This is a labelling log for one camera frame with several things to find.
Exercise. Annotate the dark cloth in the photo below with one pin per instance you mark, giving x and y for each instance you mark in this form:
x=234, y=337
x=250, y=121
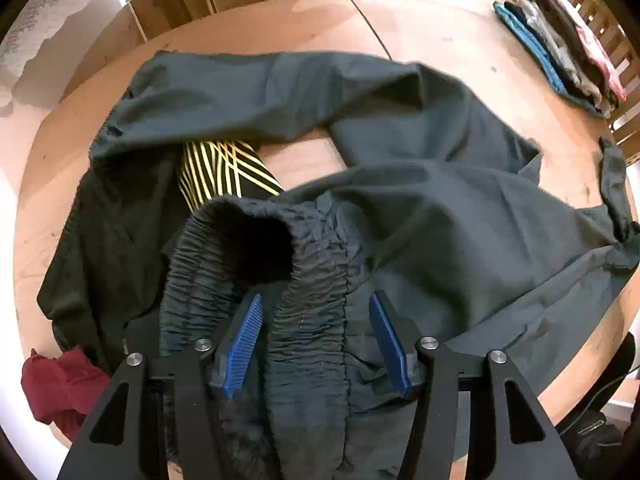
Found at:
x=600, y=440

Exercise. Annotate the dark brown folded garment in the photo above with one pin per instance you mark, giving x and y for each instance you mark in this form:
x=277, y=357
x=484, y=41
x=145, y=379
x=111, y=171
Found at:
x=570, y=35

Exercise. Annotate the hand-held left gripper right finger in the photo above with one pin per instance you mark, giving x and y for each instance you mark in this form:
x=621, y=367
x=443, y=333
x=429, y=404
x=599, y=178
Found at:
x=387, y=340

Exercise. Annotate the dark green pants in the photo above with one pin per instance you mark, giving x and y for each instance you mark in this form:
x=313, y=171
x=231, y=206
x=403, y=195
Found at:
x=425, y=210

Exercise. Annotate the blue folded garment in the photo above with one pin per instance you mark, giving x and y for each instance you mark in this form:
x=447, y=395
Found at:
x=537, y=47

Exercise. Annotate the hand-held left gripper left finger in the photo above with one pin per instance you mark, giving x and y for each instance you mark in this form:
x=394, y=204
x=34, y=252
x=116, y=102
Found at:
x=242, y=340

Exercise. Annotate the pink folded garment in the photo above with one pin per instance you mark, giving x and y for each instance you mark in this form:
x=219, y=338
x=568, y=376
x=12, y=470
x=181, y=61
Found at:
x=595, y=45

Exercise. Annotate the white lace cloth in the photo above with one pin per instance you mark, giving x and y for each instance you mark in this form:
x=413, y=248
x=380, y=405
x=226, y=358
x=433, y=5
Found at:
x=50, y=25

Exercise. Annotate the black yellow-striped garment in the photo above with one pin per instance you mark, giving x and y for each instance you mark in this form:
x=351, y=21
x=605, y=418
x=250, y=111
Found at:
x=215, y=170

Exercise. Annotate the red cloth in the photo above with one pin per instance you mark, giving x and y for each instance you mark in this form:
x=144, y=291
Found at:
x=55, y=385

